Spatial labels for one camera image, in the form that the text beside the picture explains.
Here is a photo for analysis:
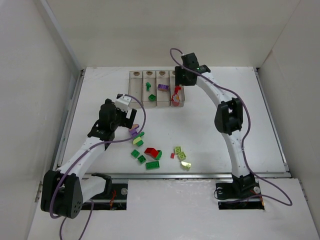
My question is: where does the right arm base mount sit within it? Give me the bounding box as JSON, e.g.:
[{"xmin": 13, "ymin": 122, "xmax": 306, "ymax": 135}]
[{"xmin": 213, "ymin": 182, "xmax": 265, "ymax": 210}]

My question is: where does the lime slope lego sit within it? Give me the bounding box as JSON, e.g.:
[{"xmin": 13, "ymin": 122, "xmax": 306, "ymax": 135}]
[{"xmin": 180, "ymin": 161, "xmax": 192, "ymax": 171}]

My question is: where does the purple cable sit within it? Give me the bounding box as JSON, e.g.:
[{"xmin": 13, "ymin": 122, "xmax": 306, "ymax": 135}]
[
  {"xmin": 169, "ymin": 47, "xmax": 294, "ymax": 207},
  {"xmin": 49, "ymin": 94, "xmax": 147, "ymax": 240}
]

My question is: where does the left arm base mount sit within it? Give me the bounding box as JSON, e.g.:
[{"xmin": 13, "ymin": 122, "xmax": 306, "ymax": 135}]
[{"xmin": 91, "ymin": 182, "xmax": 128, "ymax": 211}]

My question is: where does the purple lego brick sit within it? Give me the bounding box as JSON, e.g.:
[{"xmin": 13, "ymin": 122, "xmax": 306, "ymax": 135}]
[{"xmin": 157, "ymin": 84, "xmax": 169, "ymax": 92}]

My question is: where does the lime square lego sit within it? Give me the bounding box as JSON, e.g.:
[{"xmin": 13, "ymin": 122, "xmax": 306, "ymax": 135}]
[
  {"xmin": 177, "ymin": 152, "xmax": 187, "ymax": 161},
  {"xmin": 174, "ymin": 146, "xmax": 182, "ymax": 155}
]

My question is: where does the green cone lego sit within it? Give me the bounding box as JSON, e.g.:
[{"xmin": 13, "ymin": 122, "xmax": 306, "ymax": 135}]
[{"xmin": 145, "ymin": 82, "xmax": 151, "ymax": 92}]

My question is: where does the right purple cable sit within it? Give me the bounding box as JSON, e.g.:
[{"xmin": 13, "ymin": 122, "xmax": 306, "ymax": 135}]
[{"xmin": 169, "ymin": 47, "xmax": 294, "ymax": 207}]

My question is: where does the green small square lego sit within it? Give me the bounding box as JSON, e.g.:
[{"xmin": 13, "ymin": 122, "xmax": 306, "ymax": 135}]
[{"xmin": 148, "ymin": 94, "xmax": 156, "ymax": 102}]

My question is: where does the green long lego brick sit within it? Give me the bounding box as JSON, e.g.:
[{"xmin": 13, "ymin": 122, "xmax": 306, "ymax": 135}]
[{"xmin": 145, "ymin": 161, "xmax": 160, "ymax": 170}]

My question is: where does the small red lego brick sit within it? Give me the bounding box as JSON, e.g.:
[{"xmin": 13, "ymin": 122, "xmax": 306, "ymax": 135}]
[{"xmin": 174, "ymin": 86, "xmax": 181, "ymax": 92}]

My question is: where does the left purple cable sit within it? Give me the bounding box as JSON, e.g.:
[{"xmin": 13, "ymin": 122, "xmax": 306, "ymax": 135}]
[{"xmin": 49, "ymin": 94, "xmax": 147, "ymax": 240}]

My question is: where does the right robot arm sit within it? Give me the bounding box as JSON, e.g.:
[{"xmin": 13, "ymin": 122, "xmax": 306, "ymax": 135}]
[{"xmin": 174, "ymin": 53, "xmax": 256, "ymax": 196}]

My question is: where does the green square lego brick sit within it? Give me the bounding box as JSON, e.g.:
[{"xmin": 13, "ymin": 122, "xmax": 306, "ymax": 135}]
[{"xmin": 131, "ymin": 149, "xmax": 140, "ymax": 159}]

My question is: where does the purple flower lego piece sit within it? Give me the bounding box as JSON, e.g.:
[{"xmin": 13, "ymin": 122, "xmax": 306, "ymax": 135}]
[{"xmin": 128, "ymin": 124, "xmax": 140, "ymax": 138}]

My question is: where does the yellow-green slope lego on green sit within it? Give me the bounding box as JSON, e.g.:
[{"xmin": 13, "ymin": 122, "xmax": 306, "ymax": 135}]
[{"xmin": 132, "ymin": 137, "xmax": 144, "ymax": 147}]

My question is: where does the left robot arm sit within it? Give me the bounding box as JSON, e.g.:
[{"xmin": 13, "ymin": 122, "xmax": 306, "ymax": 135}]
[{"xmin": 40, "ymin": 94, "xmax": 137, "ymax": 219}]

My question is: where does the green round lego piece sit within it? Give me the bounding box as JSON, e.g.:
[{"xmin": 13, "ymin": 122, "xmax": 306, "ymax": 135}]
[{"xmin": 134, "ymin": 131, "xmax": 145, "ymax": 139}]

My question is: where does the red large lego brick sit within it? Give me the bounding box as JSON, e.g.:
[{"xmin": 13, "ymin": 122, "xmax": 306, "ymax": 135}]
[{"xmin": 144, "ymin": 147, "xmax": 159, "ymax": 159}]

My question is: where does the red arch lego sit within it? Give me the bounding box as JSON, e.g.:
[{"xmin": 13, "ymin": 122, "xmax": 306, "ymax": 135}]
[{"xmin": 171, "ymin": 93, "xmax": 180, "ymax": 107}]

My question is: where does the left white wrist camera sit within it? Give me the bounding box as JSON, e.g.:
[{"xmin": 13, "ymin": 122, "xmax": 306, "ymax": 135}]
[{"xmin": 114, "ymin": 93, "xmax": 132, "ymax": 113}]

